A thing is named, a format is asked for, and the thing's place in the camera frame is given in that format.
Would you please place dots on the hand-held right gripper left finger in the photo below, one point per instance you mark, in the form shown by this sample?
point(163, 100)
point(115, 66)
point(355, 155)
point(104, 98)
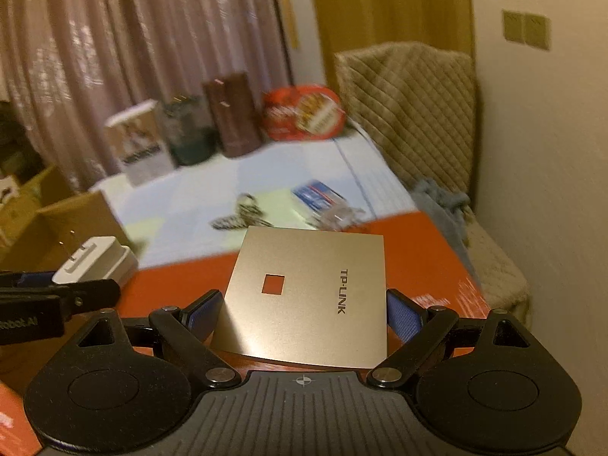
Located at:
point(202, 316)

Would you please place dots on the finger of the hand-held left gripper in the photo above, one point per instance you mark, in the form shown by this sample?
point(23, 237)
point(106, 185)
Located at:
point(85, 294)
point(23, 279)

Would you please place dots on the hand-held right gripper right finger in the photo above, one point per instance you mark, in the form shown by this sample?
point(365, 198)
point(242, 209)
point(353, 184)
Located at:
point(403, 316)

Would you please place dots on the white power adapter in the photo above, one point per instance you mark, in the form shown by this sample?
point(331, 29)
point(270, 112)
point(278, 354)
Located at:
point(102, 261)

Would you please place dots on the brown cardboard box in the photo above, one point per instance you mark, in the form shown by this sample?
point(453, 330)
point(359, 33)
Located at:
point(80, 218)

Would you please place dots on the gold square panel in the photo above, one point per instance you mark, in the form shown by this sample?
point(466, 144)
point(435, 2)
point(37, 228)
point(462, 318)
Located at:
point(304, 313)

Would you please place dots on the patterned hair claw clip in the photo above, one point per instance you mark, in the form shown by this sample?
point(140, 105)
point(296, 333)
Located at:
point(240, 213)

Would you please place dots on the clear floss pick box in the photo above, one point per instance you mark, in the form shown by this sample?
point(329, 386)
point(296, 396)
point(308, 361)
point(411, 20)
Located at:
point(323, 202)

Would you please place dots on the red printed cardboard sheet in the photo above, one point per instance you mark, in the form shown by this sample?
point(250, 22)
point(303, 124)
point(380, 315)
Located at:
point(427, 256)

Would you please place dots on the folded cardboard boxes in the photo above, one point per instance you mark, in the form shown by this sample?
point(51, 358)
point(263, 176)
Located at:
point(23, 204)

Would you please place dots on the grey fleece blanket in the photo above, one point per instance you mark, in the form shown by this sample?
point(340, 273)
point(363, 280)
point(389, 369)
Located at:
point(441, 204)

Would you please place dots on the white product box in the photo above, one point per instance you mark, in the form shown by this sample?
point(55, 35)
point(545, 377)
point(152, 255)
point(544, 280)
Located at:
point(140, 145)

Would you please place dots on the pastel checked bedsheet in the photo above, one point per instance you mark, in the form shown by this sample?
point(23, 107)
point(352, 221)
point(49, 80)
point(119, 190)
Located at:
point(285, 166)

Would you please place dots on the dark green glass jar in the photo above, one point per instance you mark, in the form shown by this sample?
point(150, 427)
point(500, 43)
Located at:
point(190, 133)

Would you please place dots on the chair with quilted cover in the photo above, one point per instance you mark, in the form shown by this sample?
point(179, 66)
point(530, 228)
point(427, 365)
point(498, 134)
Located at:
point(418, 114)

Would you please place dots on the brown metal thermos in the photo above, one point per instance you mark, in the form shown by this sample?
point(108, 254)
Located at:
point(232, 114)

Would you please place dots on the red instant meal box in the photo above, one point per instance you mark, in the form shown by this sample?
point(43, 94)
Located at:
point(301, 111)

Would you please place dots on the mauve patterned curtain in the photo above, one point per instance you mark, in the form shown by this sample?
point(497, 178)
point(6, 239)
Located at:
point(142, 33)

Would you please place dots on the yellow tape strip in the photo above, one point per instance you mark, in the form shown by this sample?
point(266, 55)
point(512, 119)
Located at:
point(290, 23)

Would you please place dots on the beige wall socket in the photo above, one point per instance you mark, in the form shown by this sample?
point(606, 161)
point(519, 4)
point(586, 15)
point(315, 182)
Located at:
point(512, 27)
point(536, 32)

